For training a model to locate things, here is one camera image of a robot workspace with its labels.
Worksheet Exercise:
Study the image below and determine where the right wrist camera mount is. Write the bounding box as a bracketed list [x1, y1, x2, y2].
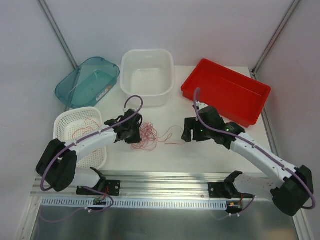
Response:
[193, 101, 207, 111]

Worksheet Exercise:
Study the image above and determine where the teal transparent plastic bin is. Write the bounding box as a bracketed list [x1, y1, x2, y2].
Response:
[55, 57, 120, 109]

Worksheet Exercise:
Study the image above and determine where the left aluminium frame post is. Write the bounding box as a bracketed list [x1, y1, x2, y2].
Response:
[37, 0, 78, 69]

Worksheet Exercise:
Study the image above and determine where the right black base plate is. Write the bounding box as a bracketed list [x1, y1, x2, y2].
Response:
[207, 181, 253, 199]

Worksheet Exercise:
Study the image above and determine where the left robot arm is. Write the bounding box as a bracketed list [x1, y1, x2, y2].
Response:
[35, 109, 143, 195]

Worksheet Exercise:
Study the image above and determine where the red striped wire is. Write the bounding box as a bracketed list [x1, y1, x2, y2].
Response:
[71, 117, 103, 141]

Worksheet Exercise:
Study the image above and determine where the white perforated basket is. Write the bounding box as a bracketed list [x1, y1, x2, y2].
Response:
[53, 107, 107, 170]

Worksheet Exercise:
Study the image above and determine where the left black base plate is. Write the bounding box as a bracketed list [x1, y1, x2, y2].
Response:
[76, 180, 121, 196]

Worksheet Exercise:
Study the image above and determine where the wire bundle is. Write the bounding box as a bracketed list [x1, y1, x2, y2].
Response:
[129, 121, 186, 153]

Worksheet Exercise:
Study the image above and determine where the right aluminium frame post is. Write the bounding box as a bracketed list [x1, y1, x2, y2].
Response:
[251, 0, 303, 79]

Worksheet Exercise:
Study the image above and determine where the white plastic tub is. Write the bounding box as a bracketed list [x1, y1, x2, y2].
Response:
[119, 48, 175, 107]

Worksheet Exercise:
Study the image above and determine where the white slotted cable duct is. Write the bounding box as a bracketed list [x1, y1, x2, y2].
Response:
[41, 197, 227, 211]

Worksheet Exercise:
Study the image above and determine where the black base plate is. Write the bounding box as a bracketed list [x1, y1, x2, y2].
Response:
[207, 181, 253, 199]
[76, 180, 121, 196]

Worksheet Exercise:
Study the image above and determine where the aluminium mounting rail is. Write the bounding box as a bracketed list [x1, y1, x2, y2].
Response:
[31, 171, 276, 202]

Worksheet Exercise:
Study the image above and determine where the aluminium frame post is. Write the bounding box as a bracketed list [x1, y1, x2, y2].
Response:
[37, 0, 78, 69]
[251, 0, 303, 79]

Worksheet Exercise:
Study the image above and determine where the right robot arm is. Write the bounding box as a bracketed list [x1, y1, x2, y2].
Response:
[181, 102, 316, 216]

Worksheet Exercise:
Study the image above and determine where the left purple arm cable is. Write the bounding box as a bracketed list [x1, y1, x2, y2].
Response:
[40, 95, 145, 193]

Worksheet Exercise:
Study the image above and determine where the red plastic tray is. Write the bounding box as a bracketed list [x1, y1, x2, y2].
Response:
[180, 58, 271, 128]

